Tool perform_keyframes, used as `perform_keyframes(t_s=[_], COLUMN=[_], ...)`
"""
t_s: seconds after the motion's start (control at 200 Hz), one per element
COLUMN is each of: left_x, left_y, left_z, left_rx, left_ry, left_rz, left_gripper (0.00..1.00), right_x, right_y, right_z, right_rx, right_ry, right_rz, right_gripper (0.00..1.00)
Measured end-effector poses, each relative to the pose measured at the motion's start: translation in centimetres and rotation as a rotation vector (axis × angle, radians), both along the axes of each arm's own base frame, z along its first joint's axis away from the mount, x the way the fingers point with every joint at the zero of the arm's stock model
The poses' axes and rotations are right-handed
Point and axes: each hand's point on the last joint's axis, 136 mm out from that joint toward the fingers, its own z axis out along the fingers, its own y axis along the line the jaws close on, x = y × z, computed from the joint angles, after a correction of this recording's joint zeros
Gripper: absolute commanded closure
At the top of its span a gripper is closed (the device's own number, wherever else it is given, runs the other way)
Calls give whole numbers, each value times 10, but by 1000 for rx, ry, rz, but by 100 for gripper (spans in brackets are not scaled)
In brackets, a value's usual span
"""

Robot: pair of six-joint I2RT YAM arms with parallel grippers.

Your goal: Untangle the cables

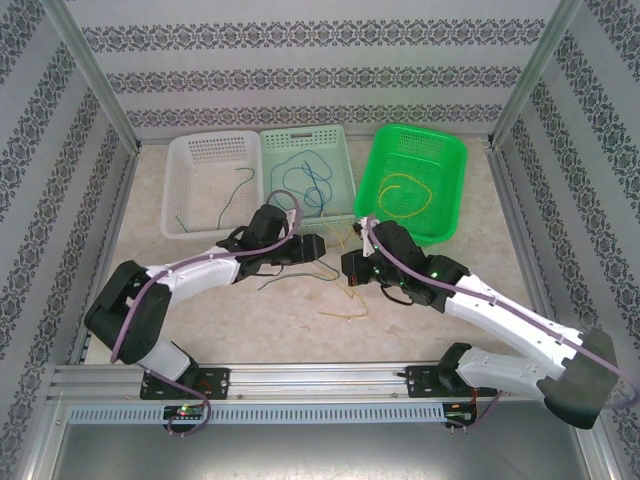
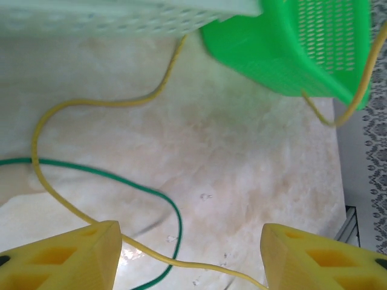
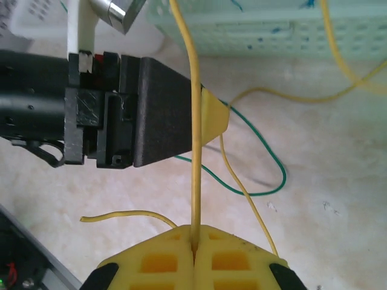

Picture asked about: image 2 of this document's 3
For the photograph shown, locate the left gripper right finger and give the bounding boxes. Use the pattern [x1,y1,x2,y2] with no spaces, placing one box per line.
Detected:
[261,223,387,290]

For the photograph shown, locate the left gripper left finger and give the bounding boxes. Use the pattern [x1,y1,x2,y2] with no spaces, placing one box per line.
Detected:
[0,220,122,290]

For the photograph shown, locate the yellow cable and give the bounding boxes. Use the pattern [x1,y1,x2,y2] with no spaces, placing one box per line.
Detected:
[31,33,270,290]
[302,28,383,127]

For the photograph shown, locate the bright green plastic basket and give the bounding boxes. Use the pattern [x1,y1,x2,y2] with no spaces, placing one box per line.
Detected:
[199,0,372,112]

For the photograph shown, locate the pale mint plastic basket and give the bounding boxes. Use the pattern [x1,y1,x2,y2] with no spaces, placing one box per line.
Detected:
[0,0,264,39]

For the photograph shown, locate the aluminium side rail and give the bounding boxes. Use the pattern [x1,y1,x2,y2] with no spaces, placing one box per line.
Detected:
[334,204,363,253]

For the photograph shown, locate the green cable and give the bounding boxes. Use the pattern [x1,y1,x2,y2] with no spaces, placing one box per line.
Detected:
[0,157,184,290]

